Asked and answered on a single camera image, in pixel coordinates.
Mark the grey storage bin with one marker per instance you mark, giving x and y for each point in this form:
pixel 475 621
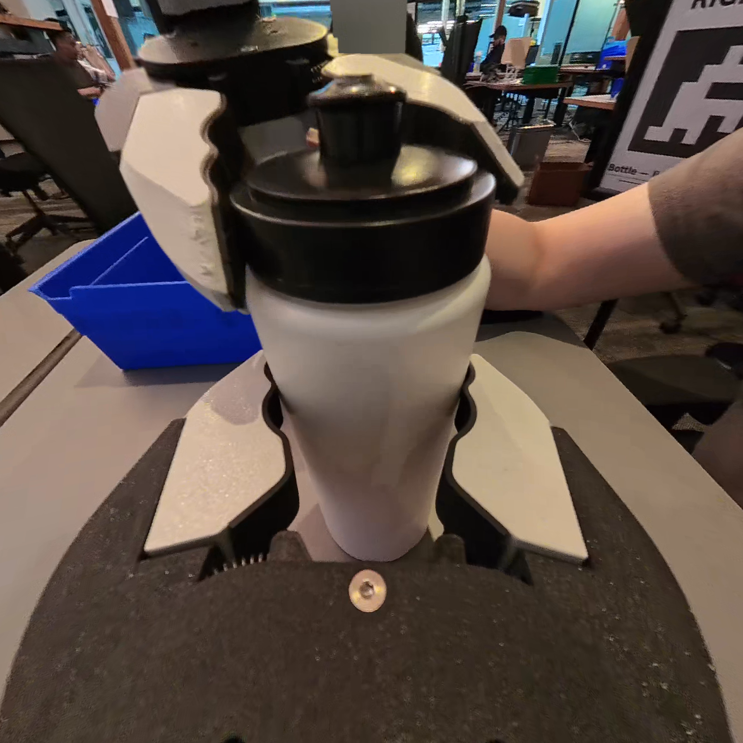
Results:
pixel 531 145

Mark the blue plastic bin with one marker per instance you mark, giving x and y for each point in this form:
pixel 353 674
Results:
pixel 145 325

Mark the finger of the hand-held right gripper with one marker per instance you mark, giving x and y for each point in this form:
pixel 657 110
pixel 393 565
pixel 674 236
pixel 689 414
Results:
pixel 168 151
pixel 441 93

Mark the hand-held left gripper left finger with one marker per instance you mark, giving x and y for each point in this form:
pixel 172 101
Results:
pixel 220 464

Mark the dark office chair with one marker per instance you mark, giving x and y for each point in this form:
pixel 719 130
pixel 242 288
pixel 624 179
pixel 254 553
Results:
pixel 23 180

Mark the brown cardboard box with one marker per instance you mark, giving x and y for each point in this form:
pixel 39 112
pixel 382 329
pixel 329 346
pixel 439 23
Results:
pixel 557 186

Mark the wooden pillar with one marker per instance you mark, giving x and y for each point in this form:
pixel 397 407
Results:
pixel 113 35

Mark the person's grey shirt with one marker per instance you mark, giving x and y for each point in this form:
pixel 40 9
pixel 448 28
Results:
pixel 702 215

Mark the person's right forearm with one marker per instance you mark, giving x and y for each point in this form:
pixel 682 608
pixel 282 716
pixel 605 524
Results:
pixel 580 249

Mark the green crate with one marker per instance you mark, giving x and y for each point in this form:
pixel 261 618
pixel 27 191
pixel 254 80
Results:
pixel 540 75

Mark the black bottle lid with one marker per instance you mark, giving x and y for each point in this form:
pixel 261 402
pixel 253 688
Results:
pixel 360 244

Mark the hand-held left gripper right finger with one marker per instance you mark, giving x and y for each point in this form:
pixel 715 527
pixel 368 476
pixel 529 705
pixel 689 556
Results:
pixel 516 470

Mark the black framed poster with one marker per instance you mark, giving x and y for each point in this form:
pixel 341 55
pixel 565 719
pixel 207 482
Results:
pixel 685 87

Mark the wooden work table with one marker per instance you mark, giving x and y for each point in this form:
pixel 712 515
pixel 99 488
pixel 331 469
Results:
pixel 522 87

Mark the black high-back chair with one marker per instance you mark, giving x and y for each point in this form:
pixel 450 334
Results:
pixel 58 133

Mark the white plastic bottle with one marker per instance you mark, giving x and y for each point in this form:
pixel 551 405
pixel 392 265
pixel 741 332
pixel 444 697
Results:
pixel 371 406

